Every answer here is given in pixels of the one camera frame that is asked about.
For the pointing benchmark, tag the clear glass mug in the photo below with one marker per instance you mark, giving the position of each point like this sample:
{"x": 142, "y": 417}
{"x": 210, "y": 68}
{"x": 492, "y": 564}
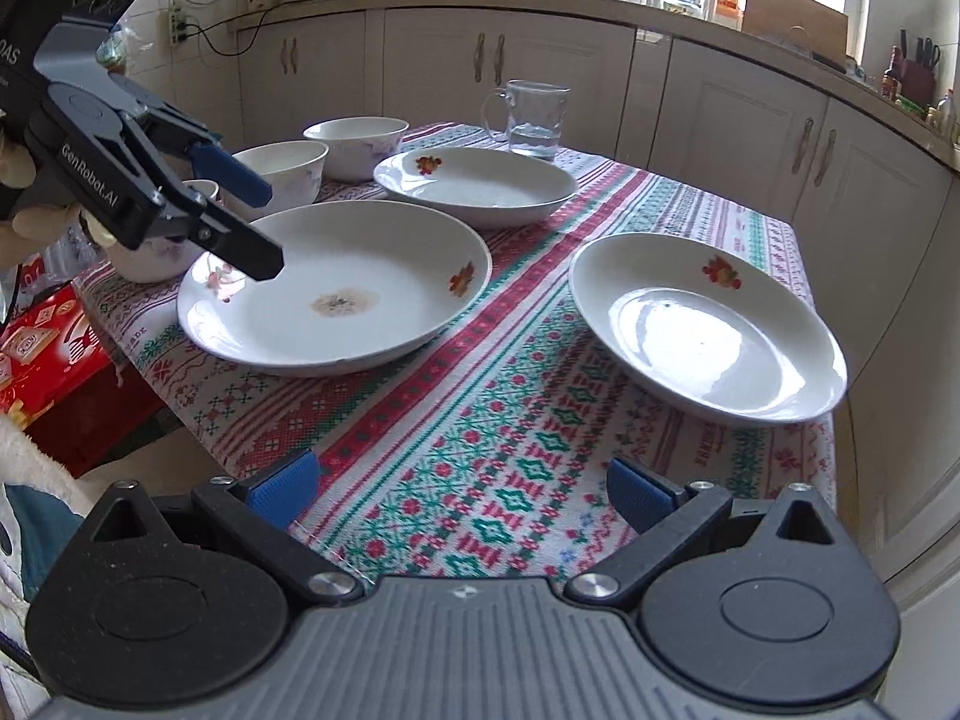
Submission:
{"x": 535, "y": 113}

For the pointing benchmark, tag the knife block with knives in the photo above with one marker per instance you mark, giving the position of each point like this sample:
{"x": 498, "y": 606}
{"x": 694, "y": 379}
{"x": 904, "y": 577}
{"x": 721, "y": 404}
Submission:
{"x": 920, "y": 56}

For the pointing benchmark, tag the left gloved hand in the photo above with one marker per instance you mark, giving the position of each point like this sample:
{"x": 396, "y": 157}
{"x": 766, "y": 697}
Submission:
{"x": 41, "y": 215}

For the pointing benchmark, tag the white bowl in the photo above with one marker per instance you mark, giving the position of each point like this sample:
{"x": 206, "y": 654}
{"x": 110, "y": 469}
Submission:
{"x": 357, "y": 145}
{"x": 156, "y": 260}
{"x": 293, "y": 169}

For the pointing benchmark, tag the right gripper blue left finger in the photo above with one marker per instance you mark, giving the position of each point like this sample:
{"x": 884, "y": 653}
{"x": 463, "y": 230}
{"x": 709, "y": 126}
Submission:
{"x": 251, "y": 518}

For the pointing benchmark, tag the wooden cutting board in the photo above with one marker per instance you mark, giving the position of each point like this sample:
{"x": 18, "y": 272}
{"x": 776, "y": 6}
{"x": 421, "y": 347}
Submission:
{"x": 805, "y": 24}

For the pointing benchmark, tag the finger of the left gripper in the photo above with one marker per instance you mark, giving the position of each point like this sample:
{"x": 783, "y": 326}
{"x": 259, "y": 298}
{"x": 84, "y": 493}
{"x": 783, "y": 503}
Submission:
{"x": 225, "y": 165}
{"x": 225, "y": 236}

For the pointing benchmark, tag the white fruit plate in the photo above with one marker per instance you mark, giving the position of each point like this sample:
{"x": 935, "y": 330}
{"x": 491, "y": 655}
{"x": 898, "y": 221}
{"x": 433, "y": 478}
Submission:
{"x": 706, "y": 331}
{"x": 484, "y": 188}

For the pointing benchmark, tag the red cardboard box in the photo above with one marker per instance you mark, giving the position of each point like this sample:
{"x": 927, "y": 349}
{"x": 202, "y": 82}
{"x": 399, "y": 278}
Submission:
{"x": 61, "y": 388}

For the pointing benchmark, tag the stained white plate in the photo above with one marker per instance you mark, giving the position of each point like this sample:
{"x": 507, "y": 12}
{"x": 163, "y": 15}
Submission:
{"x": 364, "y": 283}

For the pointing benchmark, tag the white kitchen cabinets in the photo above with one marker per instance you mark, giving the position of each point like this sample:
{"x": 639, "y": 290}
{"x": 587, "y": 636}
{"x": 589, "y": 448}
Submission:
{"x": 873, "y": 217}

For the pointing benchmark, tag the patterned tablecloth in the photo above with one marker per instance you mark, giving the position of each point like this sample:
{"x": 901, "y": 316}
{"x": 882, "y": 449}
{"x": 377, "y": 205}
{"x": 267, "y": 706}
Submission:
{"x": 486, "y": 452}

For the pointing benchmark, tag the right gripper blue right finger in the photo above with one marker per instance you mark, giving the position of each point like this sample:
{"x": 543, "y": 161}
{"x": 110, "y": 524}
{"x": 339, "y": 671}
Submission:
{"x": 672, "y": 523}

